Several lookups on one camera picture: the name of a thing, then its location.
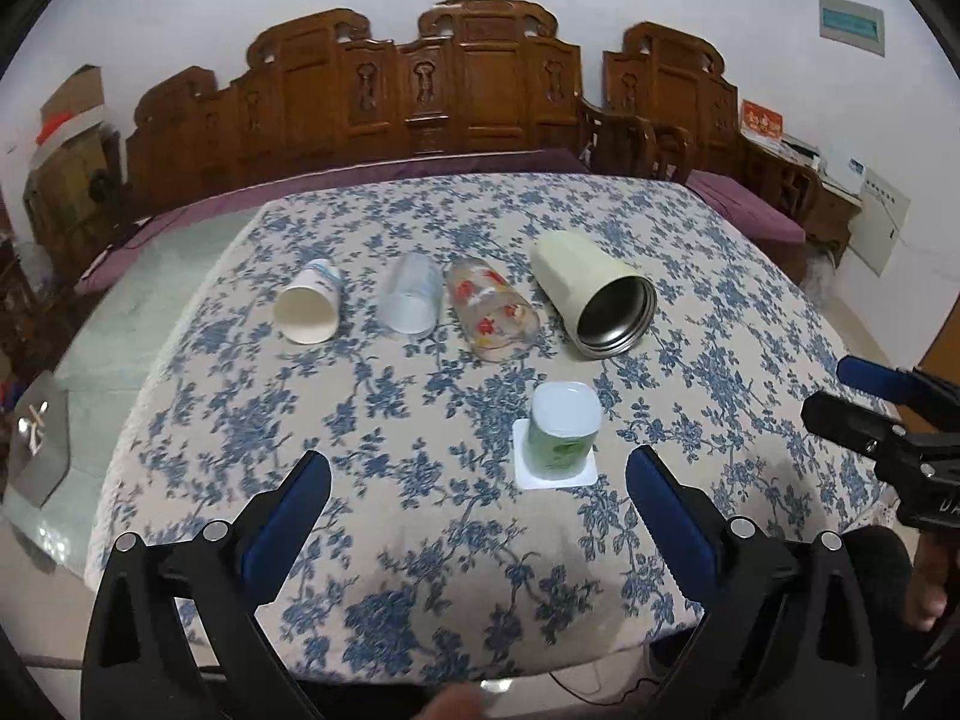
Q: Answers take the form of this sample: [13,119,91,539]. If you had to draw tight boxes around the carved wooden armchair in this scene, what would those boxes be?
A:
[602,21,743,182]

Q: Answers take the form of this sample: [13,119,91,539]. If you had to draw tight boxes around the white distribution board door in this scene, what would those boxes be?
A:
[850,180,914,276]

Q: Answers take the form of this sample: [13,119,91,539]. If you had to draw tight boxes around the purple armchair cushion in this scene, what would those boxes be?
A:
[685,168,809,246]

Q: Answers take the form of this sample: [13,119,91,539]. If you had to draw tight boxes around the red flower printed glass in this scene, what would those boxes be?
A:
[443,256,540,363]

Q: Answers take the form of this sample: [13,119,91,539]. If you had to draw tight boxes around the black cable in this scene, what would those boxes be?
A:
[546,671,662,704]

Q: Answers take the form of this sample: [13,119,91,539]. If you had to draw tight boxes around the wooden side table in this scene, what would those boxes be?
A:
[741,129,865,260]

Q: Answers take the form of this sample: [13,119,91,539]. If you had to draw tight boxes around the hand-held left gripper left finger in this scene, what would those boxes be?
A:
[81,450,332,720]

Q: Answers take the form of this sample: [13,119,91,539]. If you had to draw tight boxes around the green yogurt cup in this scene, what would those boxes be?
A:
[513,380,603,489]

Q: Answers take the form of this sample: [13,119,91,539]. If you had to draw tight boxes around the cream steel-lined thermos cup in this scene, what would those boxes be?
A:
[530,230,659,360]

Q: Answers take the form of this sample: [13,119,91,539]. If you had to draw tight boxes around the clear plastic cup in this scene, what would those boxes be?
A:
[374,253,444,338]

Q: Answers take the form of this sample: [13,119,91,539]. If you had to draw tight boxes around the stacked cardboard boxes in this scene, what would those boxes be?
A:
[21,64,123,260]

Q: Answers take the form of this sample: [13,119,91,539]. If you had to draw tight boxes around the purple sofa cushion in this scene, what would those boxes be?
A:
[73,148,595,295]

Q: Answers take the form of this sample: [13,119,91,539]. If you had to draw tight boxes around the white box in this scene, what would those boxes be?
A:
[820,153,876,201]

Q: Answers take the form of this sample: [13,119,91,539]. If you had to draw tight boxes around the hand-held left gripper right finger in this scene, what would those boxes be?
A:
[625,445,878,720]

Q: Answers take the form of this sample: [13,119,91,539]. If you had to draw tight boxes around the dark fuzzy clothing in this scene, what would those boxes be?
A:
[845,524,915,620]

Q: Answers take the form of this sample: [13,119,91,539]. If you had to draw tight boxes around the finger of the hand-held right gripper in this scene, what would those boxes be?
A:
[837,356,960,412]
[800,391,912,460]

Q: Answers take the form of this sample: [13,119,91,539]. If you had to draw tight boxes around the grey wall panel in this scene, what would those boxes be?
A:
[817,0,887,58]

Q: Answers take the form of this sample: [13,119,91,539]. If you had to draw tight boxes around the person's right hand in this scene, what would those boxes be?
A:
[904,529,960,632]

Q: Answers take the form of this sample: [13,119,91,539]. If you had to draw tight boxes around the red desk calendar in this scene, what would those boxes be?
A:
[740,99,785,140]

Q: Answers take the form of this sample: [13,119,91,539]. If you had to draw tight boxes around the carved wooden sofa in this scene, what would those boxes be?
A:
[122,0,586,205]

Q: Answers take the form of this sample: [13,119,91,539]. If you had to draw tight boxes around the blue floral tablecloth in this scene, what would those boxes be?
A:
[83,170,902,685]

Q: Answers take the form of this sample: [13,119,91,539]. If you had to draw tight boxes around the wooden dining chair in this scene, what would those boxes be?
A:
[580,100,696,185]

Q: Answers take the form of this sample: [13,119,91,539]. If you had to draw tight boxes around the white paper cup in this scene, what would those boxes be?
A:
[274,259,345,346]

